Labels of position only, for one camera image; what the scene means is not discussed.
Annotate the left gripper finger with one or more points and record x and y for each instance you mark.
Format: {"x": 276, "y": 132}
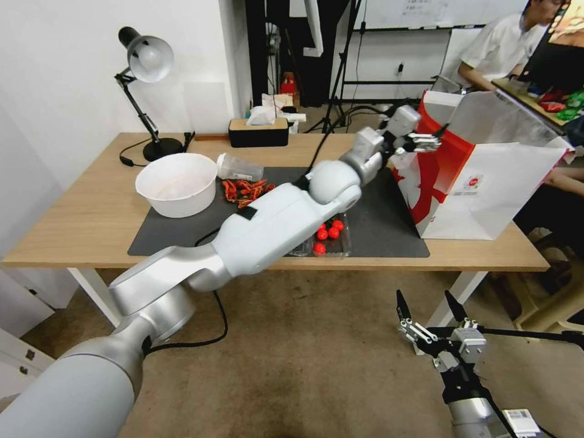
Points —
{"x": 422, "y": 147}
{"x": 424, "y": 137}

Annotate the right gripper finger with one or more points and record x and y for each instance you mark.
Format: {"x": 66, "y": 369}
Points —
{"x": 406, "y": 315}
{"x": 457, "y": 308}

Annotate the white red paper delivery bag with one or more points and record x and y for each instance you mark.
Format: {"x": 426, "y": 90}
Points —
{"x": 483, "y": 182}

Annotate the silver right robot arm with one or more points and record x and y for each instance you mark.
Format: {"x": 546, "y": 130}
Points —
{"x": 474, "y": 417}

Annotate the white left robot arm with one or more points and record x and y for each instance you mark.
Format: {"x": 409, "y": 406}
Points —
{"x": 273, "y": 219}

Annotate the clear disposable takeout box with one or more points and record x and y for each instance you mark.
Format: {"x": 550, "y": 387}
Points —
{"x": 340, "y": 246}

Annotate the black tissue box wooden lid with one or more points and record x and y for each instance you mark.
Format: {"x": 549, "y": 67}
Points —
{"x": 257, "y": 134}

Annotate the dark grey table mat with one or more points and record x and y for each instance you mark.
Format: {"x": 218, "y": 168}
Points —
{"x": 383, "y": 219}

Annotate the black tripod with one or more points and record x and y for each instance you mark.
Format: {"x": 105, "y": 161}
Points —
{"x": 340, "y": 68}

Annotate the beige plastic stool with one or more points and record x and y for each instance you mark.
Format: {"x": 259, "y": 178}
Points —
{"x": 552, "y": 305}

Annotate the wooden desk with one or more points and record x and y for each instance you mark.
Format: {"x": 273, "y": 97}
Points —
{"x": 524, "y": 98}

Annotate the white whiteboard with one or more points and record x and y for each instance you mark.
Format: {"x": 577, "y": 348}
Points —
{"x": 433, "y": 11}

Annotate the red snack package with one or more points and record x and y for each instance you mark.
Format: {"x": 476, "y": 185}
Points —
{"x": 551, "y": 101}

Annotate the white tissue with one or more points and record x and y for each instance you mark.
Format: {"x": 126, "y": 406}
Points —
{"x": 261, "y": 115}

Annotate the person in dark clothes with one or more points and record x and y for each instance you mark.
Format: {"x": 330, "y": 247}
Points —
{"x": 556, "y": 214}

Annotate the dried red chili pepper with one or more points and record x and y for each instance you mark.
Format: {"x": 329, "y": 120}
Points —
{"x": 263, "y": 186}
{"x": 245, "y": 185}
{"x": 246, "y": 201}
{"x": 229, "y": 189}

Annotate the green snack package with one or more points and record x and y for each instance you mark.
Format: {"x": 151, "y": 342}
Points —
{"x": 572, "y": 106}

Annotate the clear plastic cup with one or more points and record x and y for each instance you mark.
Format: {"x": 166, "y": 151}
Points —
{"x": 239, "y": 168}

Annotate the white paper bowl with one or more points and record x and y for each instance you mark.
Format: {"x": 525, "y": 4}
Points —
{"x": 178, "y": 187}

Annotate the black desk lamp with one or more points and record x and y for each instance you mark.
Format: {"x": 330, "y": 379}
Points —
{"x": 150, "y": 54}

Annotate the wooden table white legs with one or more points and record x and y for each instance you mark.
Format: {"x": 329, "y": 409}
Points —
{"x": 68, "y": 219}

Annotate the white drawer cabinet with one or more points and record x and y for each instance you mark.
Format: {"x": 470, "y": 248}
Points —
{"x": 23, "y": 310}

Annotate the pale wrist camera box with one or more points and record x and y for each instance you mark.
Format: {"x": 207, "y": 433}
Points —
{"x": 470, "y": 342}

